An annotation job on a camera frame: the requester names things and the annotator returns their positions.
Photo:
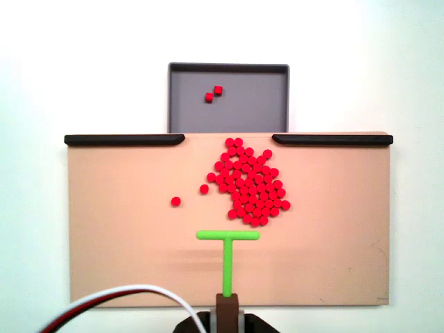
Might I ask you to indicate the black edge rail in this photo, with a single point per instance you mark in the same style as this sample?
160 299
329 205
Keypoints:
333 139
125 139

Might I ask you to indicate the grey rectangular container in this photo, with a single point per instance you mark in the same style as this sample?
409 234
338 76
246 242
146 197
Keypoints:
249 104

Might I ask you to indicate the beige flat board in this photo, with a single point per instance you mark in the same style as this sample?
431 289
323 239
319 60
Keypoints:
121 225

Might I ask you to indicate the red cylindrical granule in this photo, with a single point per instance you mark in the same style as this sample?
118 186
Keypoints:
229 142
220 180
209 97
176 201
217 89
238 142
204 189
224 172
211 177

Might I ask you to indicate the green T-shaped pusher tool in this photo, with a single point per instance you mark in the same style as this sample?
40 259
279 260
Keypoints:
227 263

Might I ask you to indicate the pile of red granules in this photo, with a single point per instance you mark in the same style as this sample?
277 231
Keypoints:
253 187

